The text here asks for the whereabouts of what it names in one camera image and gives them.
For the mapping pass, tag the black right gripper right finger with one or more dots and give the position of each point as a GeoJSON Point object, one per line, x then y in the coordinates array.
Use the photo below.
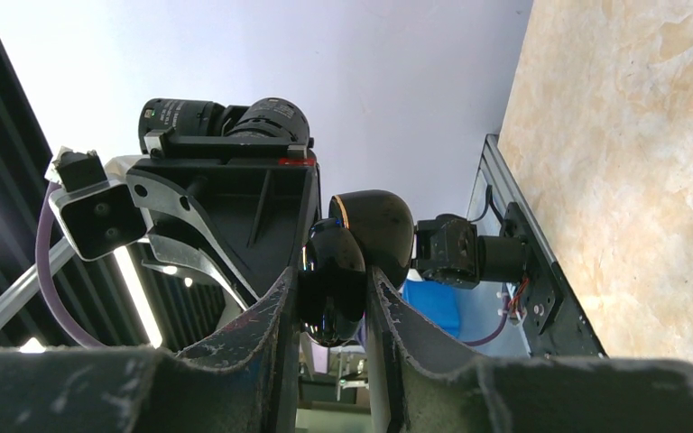
{"type": "Point", "coordinates": [421, 379]}

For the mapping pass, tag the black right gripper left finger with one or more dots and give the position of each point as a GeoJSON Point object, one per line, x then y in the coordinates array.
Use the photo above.
{"type": "Point", "coordinates": [242, 378]}

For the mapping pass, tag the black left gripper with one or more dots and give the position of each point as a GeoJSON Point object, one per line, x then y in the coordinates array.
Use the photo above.
{"type": "Point", "coordinates": [227, 210]}

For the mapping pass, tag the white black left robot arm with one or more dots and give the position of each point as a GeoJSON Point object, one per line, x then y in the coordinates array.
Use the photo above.
{"type": "Point", "coordinates": [446, 249]}

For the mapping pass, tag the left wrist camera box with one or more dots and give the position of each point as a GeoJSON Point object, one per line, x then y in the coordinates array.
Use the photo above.
{"type": "Point", "coordinates": [94, 208]}

